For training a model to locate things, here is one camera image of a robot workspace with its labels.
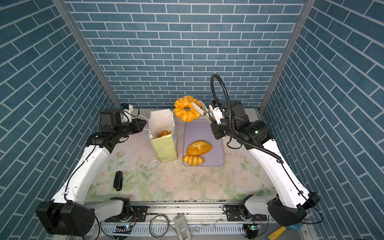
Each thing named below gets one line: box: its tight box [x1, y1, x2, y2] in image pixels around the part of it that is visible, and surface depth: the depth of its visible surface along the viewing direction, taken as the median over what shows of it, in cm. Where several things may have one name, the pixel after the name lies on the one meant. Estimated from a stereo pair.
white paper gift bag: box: [148, 108, 178, 164], surface depth 87 cm
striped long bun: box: [183, 155, 205, 166], surface depth 91 cm
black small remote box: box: [113, 171, 123, 192], surface depth 83 cm
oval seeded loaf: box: [186, 140, 213, 156], surface depth 95 cm
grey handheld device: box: [174, 213, 192, 240], surface depth 69 cm
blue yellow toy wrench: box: [266, 223, 304, 240], surface depth 69 cm
